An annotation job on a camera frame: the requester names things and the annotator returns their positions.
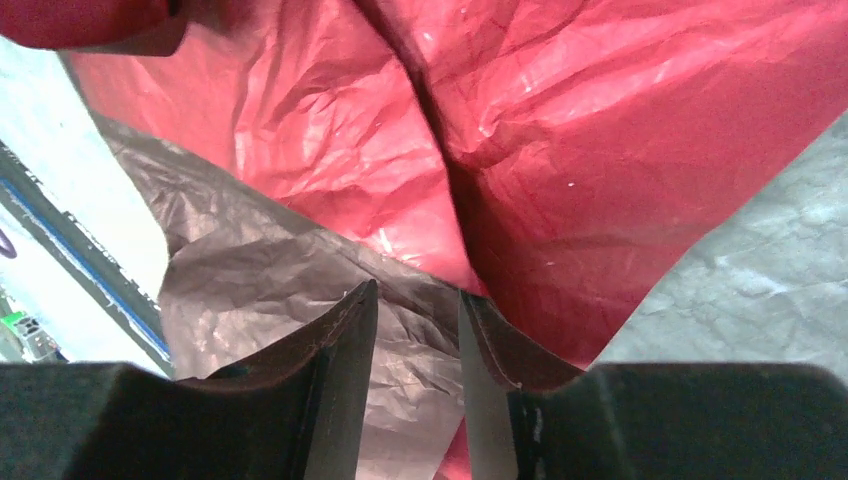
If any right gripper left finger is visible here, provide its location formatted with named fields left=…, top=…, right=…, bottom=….
left=1, top=281, right=378, bottom=479

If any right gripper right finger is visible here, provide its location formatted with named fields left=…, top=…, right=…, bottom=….
left=458, top=293, right=847, bottom=479

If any maroon paper bouquet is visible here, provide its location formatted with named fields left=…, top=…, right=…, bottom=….
left=0, top=0, right=848, bottom=480

